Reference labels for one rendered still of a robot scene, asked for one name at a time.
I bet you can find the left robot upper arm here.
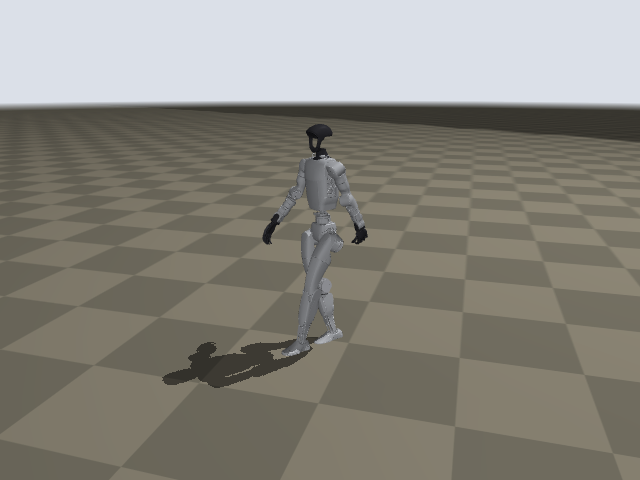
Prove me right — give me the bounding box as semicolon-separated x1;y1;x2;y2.
325;161;351;207

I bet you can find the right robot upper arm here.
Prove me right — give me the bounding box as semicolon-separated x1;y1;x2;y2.
289;159;307;200

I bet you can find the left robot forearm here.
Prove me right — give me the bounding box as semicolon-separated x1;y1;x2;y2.
346;194;365;229

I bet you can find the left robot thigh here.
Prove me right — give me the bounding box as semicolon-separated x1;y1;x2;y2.
303;230;343;298

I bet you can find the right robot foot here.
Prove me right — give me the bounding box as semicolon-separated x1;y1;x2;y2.
314;328;343;344

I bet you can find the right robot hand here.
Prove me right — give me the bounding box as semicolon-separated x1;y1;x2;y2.
262;214;280;245

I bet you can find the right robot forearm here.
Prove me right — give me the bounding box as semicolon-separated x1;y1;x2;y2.
273;193;296;223

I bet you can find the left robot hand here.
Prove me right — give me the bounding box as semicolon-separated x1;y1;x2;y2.
352;223;368;244

